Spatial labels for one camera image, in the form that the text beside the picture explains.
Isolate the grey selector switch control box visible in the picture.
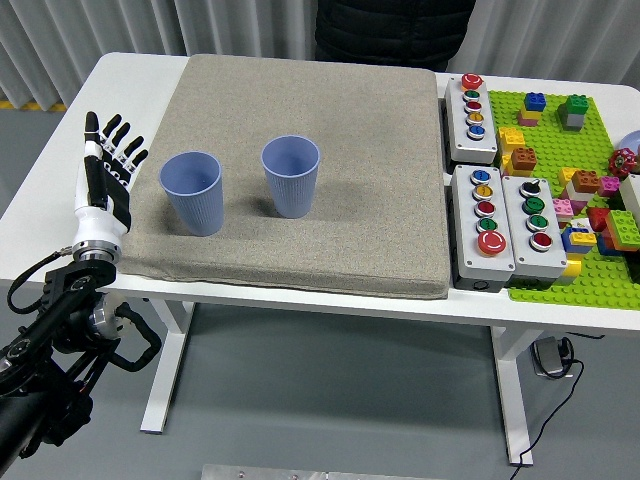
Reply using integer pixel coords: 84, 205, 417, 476
500, 174, 569, 289

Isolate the large green toy brick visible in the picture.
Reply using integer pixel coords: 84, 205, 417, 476
604, 209, 640, 251

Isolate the white box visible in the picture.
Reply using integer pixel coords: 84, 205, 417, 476
619, 174, 640, 226

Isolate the white pleated curtain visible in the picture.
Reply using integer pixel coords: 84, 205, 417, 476
0, 0, 640, 114

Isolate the red toy brick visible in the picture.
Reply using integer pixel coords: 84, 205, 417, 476
587, 207, 611, 234

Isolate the blue and yellow toy brick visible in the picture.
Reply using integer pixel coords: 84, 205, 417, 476
560, 227, 599, 256

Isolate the grey power adapter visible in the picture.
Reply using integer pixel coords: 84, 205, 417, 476
530, 337, 575, 379

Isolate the blue ribbed cup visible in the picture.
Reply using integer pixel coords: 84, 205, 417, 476
260, 135, 321, 219
158, 151, 224, 237

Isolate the white table leg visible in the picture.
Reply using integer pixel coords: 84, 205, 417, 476
488, 324, 535, 466
139, 299, 196, 434

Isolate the grey five-button control box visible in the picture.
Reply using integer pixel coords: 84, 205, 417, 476
443, 73, 501, 166
449, 163, 517, 292

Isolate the person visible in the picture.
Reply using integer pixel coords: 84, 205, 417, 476
314, 0, 476, 73

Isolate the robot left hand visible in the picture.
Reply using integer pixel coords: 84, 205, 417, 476
72, 110, 151, 245

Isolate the black power cable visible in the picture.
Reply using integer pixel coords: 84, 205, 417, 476
514, 337, 586, 469

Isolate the brown toy brick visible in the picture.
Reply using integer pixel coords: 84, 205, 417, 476
572, 169, 601, 194
509, 147, 539, 176

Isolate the grey-brown mat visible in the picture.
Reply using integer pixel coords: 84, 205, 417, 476
110, 53, 450, 301

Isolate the green brick baseplate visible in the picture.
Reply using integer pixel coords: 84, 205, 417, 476
487, 89, 640, 312

